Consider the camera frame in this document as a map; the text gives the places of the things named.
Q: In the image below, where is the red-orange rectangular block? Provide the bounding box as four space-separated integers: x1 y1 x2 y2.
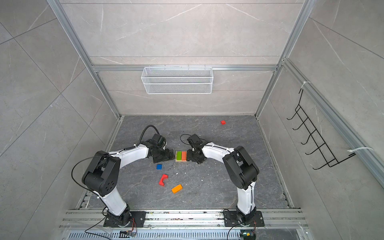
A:
181 152 187 161

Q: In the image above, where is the green rectangular block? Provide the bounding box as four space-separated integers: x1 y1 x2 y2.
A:
176 151 182 161

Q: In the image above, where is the red arch block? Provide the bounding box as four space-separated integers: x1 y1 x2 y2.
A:
159 174 169 187

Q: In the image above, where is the orange-yellow rectangular block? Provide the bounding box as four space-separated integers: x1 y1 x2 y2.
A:
172 184 183 194

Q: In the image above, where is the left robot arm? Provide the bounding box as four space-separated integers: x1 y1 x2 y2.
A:
82 144 175 226

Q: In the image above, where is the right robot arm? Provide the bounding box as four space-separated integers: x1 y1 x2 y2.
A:
187 141 260 225

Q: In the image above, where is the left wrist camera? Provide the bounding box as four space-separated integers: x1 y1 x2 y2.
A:
149 134 167 149

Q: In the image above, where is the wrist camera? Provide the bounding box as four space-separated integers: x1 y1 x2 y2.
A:
187 134 203 149
149 134 167 149

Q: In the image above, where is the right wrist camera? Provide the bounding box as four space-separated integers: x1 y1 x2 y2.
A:
187 134 203 149

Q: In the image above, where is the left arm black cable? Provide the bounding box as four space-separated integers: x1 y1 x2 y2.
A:
71 124 161 208

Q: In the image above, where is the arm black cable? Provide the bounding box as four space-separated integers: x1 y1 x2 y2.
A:
179 133 208 151
71 124 161 208

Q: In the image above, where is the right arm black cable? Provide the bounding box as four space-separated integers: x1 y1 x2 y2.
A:
179 133 208 151

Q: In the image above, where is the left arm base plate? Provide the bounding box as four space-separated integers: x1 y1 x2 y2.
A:
103 211 147 228

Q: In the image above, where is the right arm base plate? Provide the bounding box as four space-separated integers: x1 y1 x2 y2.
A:
222 209 265 227

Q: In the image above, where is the white wire mesh basket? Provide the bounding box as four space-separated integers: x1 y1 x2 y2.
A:
141 67 214 95

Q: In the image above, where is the aluminium mounting rail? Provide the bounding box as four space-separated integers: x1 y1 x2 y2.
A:
59 209 309 230

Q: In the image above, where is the black wire hook rack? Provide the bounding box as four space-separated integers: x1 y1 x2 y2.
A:
287 89 356 170

